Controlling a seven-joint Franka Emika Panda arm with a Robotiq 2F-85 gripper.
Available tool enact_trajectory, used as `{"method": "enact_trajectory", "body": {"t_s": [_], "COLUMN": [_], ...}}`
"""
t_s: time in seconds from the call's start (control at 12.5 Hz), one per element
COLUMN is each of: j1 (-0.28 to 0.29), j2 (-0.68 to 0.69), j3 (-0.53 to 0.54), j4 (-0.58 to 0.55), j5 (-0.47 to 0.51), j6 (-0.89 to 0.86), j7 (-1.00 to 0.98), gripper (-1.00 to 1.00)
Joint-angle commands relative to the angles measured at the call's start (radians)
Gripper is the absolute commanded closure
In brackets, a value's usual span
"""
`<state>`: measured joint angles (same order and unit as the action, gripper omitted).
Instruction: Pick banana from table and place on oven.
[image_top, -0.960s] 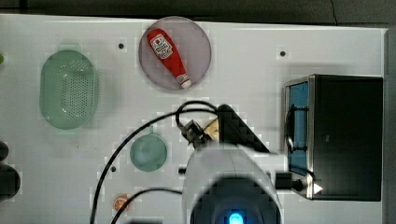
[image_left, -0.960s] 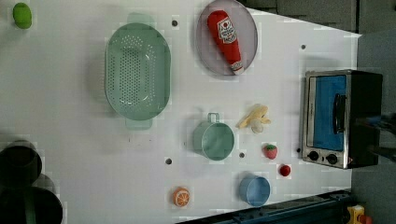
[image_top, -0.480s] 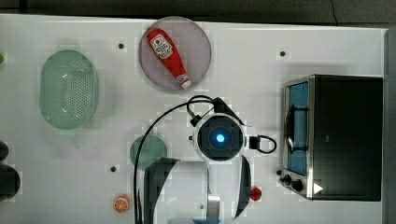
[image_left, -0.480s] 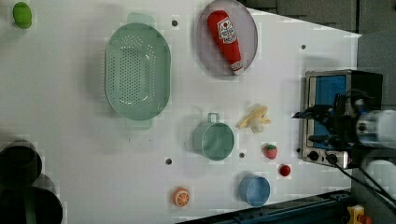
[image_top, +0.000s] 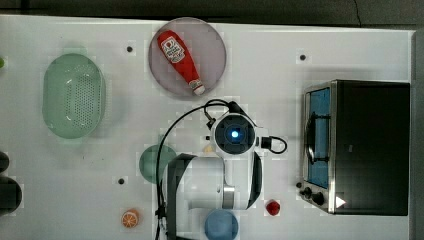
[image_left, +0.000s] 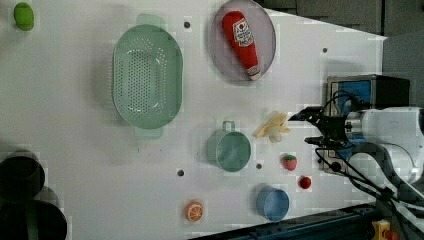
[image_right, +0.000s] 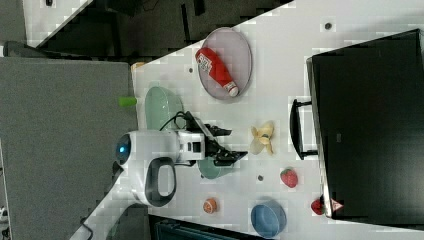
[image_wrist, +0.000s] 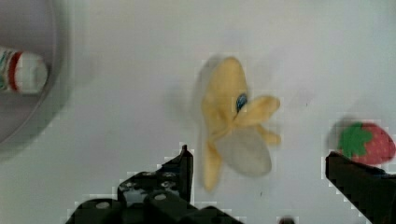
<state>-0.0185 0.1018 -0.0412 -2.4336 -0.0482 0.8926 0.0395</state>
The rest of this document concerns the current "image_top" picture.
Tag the small red strawberry toy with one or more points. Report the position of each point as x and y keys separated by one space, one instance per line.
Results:
x=273 y=207

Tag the grey round plate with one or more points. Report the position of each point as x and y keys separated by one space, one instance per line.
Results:
x=207 y=49

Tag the black cylinder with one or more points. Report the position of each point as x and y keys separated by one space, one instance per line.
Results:
x=10 y=195
x=4 y=162

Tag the black toaster oven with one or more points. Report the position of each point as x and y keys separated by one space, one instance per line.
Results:
x=356 y=147

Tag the black cylinder lower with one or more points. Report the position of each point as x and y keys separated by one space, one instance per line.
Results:
x=10 y=195

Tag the red ketchup bottle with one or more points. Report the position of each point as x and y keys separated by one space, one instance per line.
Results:
x=177 y=54

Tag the orange slice toy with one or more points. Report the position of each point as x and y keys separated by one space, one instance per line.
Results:
x=130 y=218

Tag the green cup with handle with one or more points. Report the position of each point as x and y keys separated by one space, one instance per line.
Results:
x=152 y=156

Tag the plush peeled banana toy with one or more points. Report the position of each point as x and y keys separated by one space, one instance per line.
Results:
x=208 y=149

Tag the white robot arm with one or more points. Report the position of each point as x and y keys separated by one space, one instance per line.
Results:
x=228 y=177

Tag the green perforated colander basket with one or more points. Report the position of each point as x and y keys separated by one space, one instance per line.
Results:
x=74 y=95

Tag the black cylinder upper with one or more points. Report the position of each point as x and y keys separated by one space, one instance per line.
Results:
x=4 y=162

